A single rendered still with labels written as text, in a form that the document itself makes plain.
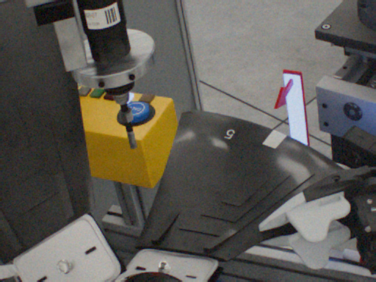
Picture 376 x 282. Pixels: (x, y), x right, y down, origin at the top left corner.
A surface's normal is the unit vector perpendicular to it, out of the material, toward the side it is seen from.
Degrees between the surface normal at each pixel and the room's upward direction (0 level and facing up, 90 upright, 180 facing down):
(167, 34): 90
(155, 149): 90
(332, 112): 90
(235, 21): 0
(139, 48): 0
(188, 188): 2
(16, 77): 39
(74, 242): 48
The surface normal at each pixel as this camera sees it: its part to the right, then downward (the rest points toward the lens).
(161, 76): 0.89, 0.15
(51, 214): -0.11, -0.11
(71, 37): 0.16, 0.58
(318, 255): -0.12, -0.67
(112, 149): -0.43, 0.61
